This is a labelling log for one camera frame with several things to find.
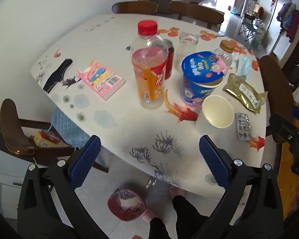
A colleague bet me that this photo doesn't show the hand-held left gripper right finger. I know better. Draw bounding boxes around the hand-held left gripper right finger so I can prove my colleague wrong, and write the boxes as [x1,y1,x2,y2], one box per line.
[199,134,284,239]

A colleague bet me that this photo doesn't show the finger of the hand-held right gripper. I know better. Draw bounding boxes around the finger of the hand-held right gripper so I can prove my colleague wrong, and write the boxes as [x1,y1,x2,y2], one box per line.
[269,107,299,145]

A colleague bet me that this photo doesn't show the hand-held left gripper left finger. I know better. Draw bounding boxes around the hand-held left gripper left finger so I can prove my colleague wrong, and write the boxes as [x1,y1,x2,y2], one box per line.
[17,134,107,239]

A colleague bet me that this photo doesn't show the red trash bin with liner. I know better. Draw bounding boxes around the red trash bin with liner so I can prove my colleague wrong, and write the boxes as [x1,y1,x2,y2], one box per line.
[107,189,147,221]

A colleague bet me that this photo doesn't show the gold foil packet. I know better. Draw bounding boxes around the gold foil packet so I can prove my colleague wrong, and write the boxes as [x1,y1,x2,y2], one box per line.
[222,73,268,115]

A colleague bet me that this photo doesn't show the red soda can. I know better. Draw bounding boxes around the red soda can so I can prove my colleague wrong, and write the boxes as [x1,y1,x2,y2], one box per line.
[162,39,175,80]

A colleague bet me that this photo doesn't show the silver pill blister pack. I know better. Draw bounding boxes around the silver pill blister pack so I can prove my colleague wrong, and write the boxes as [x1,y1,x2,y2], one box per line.
[235,113,252,142]

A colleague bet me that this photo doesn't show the wooden chair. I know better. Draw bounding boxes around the wooden chair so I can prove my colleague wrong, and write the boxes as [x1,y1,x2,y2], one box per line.
[0,98,109,173]
[259,55,297,142]
[170,1,225,29]
[112,1,158,15]

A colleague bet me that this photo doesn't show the blue quilted seat cushion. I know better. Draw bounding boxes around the blue quilted seat cushion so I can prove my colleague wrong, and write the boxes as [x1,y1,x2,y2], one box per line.
[50,108,91,150]

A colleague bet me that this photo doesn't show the red cardboard box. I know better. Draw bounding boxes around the red cardboard box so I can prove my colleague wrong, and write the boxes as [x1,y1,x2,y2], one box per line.
[41,129,61,143]

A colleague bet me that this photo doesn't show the pink slipper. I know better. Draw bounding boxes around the pink slipper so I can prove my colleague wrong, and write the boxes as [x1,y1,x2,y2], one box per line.
[142,210,165,225]
[169,186,187,198]

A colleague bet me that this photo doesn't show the beige cardboard box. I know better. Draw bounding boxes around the beige cardboard box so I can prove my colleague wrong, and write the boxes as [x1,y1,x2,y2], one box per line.
[33,132,53,148]

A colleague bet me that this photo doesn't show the white paper cup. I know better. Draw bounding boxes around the white paper cup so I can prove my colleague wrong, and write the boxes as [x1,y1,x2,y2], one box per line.
[195,95,234,135]

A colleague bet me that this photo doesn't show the person's leg in black pants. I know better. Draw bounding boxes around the person's leg in black pants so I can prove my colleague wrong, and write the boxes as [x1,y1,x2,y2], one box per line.
[148,195,207,239]

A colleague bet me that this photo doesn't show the blue face mask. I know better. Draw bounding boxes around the blue face mask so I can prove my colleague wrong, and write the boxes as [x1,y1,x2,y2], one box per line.
[230,53,253,80]

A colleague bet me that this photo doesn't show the pink card box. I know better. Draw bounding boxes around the pink card box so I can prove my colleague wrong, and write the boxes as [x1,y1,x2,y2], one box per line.
[77,60,126,101]

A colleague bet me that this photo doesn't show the small bottle with gold cap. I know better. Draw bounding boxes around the small bottle with gold cap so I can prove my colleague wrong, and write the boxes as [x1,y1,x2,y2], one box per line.
[213,40,236,69]

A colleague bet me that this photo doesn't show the blue instant noodle cup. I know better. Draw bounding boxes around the blue instant noodle cup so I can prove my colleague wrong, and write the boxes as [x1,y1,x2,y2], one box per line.
[181,50,230,109]

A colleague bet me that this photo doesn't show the folding side table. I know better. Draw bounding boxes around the folding side table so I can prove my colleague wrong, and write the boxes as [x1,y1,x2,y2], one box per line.
[239,14,262,43]

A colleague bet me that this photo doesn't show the plastic bottle with red cap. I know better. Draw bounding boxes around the plastic bottle with red cap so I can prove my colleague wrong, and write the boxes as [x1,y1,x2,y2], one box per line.
[131,20,169,110]

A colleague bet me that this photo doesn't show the hanging clothes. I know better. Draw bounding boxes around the hanging clothes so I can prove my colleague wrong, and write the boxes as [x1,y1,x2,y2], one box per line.
[276,2,299,43]

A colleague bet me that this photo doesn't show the clear glass jar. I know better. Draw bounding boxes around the clear glass jar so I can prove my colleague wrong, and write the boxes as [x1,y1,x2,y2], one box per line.
[175,32,199,72]

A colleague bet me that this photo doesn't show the white cabinet with dark frame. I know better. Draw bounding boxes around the white cabinet with dark frame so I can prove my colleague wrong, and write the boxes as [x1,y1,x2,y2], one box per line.
[0,112,55,219]

